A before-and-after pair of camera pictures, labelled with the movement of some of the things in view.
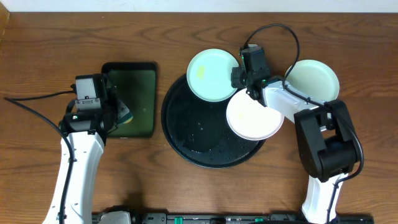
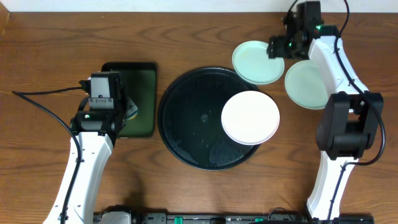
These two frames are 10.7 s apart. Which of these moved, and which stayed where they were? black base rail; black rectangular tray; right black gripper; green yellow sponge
Moved: green yellow sponge; right black gripper
Stayed: black rectangular tray; black base rail
